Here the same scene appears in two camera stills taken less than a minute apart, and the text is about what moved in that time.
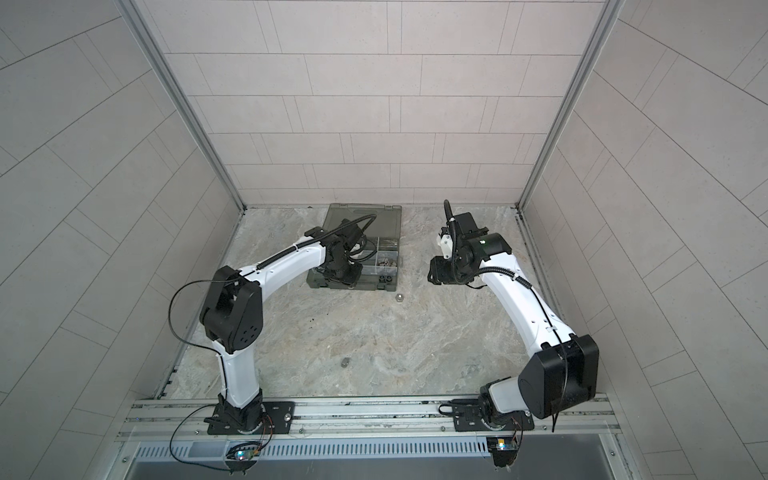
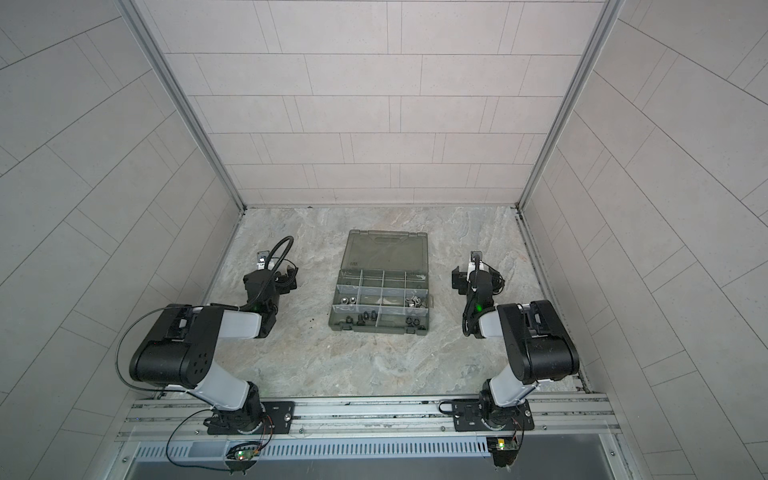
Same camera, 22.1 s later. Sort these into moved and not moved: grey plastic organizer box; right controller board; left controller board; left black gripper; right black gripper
Moved: left black gripper; grey plastic organizer box; right black gripper
Not moved: right controller board; left controller board
